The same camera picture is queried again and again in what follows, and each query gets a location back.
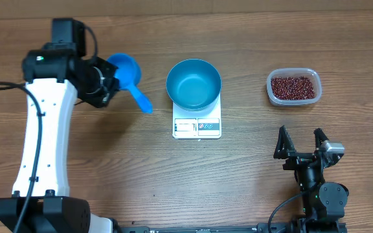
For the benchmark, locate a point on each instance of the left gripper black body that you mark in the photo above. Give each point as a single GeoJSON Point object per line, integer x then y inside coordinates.
{"type": "Point", "coordinates": [102, 83]}

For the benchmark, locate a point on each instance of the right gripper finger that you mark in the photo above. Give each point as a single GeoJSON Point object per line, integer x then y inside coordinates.
{"type": "Point", "coordinates": [285, 146]}
{"type": "Point", "coordinates": [320, 139]}

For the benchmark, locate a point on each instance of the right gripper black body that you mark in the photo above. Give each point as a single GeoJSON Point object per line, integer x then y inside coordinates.
{"type": "Point", "coordinates": [297, 160]}

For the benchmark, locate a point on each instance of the blue plastic measuring scoop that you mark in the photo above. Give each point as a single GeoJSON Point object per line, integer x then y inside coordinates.
{"type": "Point", "coordinates": [129, 74]}

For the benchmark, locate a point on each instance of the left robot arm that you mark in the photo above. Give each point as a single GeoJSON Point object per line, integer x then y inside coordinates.
{"type": "Point", "coordinates": [55, 77]}

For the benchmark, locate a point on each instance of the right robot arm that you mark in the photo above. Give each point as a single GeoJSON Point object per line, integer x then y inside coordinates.
{"type": "Point", "coordinates": [323, 203]}

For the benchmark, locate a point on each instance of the white digital kitchen scale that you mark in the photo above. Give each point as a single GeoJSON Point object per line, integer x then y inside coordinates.
{"type": "Point", "coordinates": [203, 124]}

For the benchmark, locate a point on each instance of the teal round bowl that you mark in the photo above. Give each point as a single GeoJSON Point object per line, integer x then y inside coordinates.
{"type": "Point", "coordinates": [193, 84]}

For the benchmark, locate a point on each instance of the red beans in container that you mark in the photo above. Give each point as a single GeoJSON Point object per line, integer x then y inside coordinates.
{"type": "Point", "coordinates": [292, 88]}

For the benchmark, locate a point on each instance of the clear plastic food container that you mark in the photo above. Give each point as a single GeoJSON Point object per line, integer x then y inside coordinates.
{"type": "Point", "coordinates": [295, 72]}

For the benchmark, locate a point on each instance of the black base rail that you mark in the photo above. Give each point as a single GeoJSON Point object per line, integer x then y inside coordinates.
{"type": "Point", "coordinates": [259, 228]}

